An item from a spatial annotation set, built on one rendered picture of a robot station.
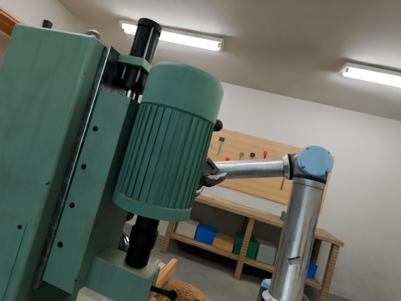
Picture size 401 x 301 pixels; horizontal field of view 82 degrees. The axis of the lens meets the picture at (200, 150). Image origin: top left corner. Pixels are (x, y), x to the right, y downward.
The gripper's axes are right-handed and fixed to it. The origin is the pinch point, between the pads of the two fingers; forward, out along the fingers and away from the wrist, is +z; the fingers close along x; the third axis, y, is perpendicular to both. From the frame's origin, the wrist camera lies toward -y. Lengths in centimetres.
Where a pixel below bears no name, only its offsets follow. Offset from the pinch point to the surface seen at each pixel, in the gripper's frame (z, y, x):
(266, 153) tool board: -201, 231, 2
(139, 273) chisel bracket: 2.7, -34.0, 12.3
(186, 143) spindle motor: 22.1, -16.7, -0.8
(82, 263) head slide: 1.5, -41.6, 3.3
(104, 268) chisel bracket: -0.3, -38.8, 6.7
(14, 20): -84, 4, -200
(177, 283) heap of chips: -24.5, -23.5, 22.7
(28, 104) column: 12.8, -34.7, -29.1
